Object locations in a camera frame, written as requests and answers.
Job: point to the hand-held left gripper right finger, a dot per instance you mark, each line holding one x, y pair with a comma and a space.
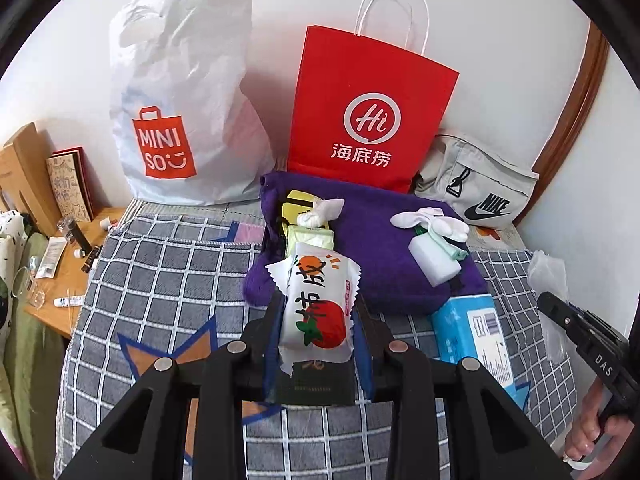
362, 360

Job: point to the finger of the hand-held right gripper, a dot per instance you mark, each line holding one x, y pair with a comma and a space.
560, 312

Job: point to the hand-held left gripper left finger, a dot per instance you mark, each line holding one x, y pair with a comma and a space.
270, 355

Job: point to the clear plastic bag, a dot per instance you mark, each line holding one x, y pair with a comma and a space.
547, 275

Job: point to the dark green box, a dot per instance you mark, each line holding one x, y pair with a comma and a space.
315, 385

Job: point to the white persimmon snack packet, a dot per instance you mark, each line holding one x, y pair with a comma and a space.
315, 305

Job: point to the green leaf tissue pack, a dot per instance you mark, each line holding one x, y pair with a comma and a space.
310, 237

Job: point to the person's right hand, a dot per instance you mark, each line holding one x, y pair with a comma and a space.
585, 425

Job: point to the blue tissue pack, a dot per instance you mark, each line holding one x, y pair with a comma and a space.
470, 335

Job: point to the white bottle with bow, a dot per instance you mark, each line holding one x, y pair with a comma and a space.
432, 260

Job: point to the grey checked blanket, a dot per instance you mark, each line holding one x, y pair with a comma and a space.
165, 285

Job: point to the purple towel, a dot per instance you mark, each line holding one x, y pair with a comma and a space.
380, 220

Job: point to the white crumpled tissue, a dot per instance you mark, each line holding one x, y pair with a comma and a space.
317, 215

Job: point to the white folded socks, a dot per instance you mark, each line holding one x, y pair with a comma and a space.
440, 225

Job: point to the yellow mini pouch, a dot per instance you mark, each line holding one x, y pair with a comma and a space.
295, 207

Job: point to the grey waist bag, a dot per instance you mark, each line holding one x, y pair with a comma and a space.
500, 175

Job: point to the small black item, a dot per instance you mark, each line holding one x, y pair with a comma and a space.
92, 258

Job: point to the small white lip balm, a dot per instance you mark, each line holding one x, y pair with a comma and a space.
67, 301

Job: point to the wooden nightstand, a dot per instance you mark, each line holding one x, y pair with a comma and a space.
60, 315

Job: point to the black cylinder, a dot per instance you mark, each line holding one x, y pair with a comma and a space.
77, 237

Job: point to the white tube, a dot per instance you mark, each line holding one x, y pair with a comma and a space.
50, 257

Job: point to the green cloth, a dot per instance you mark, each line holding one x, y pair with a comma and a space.
25, 370

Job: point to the clear glass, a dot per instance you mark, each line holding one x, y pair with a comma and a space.
27, 287

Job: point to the red book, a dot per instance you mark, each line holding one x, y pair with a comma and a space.
86, 170

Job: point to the doodle cover book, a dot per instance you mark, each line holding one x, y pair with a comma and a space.
67, 187

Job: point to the white floral cloth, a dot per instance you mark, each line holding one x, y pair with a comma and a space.
10, 245

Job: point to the red paper bag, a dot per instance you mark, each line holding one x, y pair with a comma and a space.
350, 70

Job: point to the white plastic shopping bag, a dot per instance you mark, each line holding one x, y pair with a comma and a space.
190, 70

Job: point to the wooden board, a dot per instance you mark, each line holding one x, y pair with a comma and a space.
27, 175

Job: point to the wooden headboard frame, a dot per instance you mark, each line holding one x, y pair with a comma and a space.
575, 110

